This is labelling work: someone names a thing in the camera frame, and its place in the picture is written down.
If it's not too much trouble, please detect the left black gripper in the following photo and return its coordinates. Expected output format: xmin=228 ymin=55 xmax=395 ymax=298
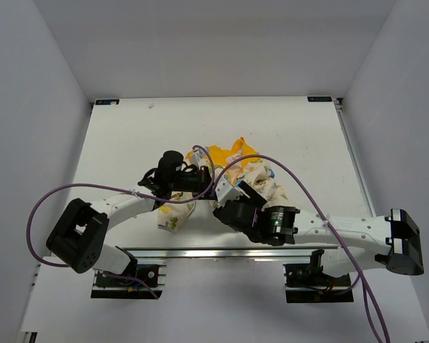
xmin=169 ymin=166 xmax=215 ymax=201

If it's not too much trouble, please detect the cream printed baby jacket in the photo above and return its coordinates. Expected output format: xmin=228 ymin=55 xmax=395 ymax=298
xmin=157 ymin=137 xmax=292 ymax=232

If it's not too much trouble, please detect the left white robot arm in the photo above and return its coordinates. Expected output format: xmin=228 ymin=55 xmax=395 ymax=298
xmin=46 ymin=146 xmax=215 ymax=285

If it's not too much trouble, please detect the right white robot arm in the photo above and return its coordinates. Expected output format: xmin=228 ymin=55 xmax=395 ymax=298
xmin=213 ymin=200 xmax=424 ymax=285

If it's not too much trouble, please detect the left blue corner label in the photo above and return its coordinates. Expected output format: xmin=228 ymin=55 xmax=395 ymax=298
xmin=94 ymin=99 xmax=119 ymax=106

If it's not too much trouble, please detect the blue corner label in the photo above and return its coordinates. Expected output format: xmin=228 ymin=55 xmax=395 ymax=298
xmin=307 ymin=96 xmax=332 ymax=102
xmin=94 ymin=99 xmax=119 ymax=106

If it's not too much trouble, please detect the right blue corner label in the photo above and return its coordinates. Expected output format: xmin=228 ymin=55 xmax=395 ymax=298
xmin=307 ymin=96 xmax=332 ymax=102

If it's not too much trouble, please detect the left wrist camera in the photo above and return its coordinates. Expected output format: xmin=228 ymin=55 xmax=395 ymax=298
xmin=189 ymin=146 xmax=212 ymax=169

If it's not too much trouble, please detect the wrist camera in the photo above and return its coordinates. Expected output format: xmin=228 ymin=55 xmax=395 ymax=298
xmin=214 ymin=179 xmax=267 ymax=208
xmin=189 ymin=146 xmax=212 ymax=169

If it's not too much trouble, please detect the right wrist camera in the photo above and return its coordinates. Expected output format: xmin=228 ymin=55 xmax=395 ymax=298
xmin=214 ymin=179 xmax=267 ymax=208

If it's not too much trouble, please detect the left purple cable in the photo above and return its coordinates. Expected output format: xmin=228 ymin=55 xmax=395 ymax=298
xmin=26 ymin=144 xmax=222 ymax=299

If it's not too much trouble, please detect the purple cable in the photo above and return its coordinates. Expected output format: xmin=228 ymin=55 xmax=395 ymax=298
xmin=212 ymin=154 xmax=391 ymax=343
xmin=26 ymin=144 xmax=222 ymax=299

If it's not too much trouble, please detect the aluminium table front rail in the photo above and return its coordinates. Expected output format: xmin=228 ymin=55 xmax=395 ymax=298
xmin=51 ymin=246 xmax=365 ymax=259

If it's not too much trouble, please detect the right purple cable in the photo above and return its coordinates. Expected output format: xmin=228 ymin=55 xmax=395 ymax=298
xmin=212 ymin=154 xmax=391 ymax=343

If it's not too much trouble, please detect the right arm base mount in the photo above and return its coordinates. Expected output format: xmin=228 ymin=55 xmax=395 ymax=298
xmin=283 ymin=249 xmax=354 ymax=304

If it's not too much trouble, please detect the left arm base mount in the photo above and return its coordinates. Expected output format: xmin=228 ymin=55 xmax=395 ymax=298
xmin=91 ymin=262 xmax=167 ymax=300

